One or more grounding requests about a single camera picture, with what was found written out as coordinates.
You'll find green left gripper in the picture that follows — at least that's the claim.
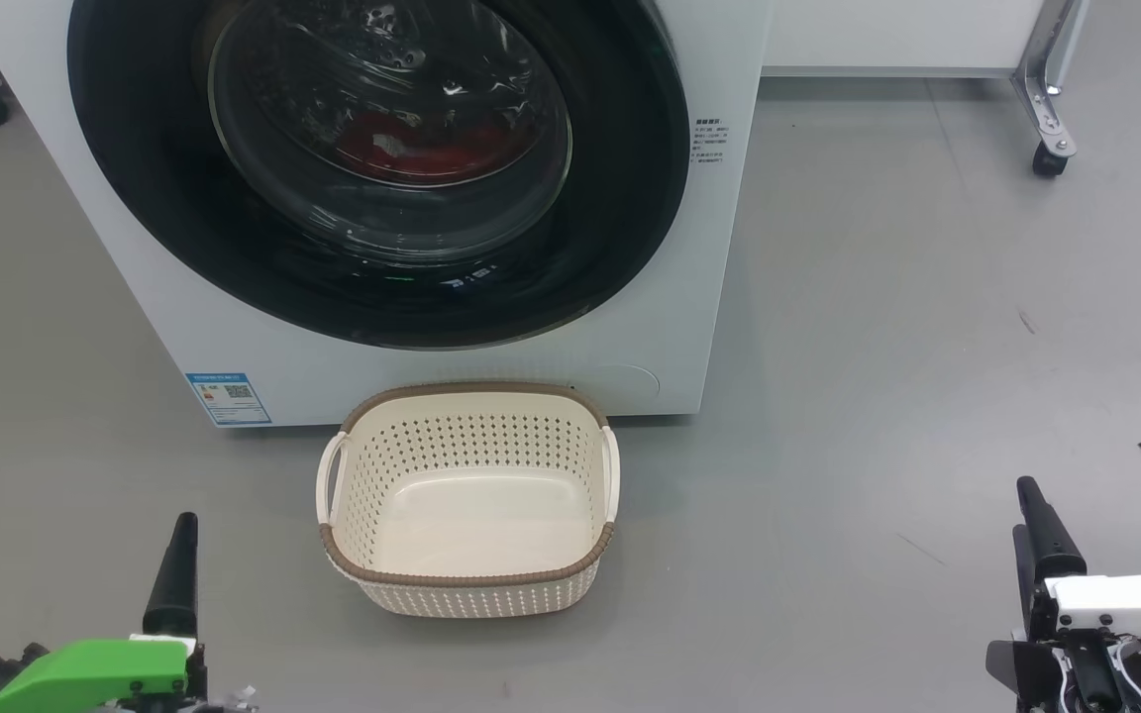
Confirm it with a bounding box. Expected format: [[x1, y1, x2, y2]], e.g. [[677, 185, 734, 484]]
[[0, 512, 210, 713]]

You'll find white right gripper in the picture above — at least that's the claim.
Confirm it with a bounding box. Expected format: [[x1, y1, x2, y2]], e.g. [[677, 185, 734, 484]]
[[986, 476, 1141, 713]]

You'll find black round glass washer door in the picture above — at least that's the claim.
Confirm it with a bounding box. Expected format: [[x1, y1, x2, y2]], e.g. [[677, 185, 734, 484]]
[[67, 0, 692, 351]]

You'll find red white striped garment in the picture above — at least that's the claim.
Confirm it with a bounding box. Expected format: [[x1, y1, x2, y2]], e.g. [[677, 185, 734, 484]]
[[333, 109, 542, 185]]

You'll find cream perforated laundry basket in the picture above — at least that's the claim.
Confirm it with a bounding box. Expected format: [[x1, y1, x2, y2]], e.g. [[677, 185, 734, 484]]
[[315, 381, 621, 620]]

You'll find white front-load washing machine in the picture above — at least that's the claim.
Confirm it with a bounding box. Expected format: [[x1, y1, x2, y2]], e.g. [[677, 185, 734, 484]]
[[0, 0, 775, 429]]

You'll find blue energy label sticker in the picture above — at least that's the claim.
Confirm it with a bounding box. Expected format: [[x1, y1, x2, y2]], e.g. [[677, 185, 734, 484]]
[[184, 372, 272, 427]]

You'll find small printed text sticker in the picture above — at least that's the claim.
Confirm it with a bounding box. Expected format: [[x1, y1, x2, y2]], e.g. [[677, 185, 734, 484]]
[[692, 117, 730, 167]]

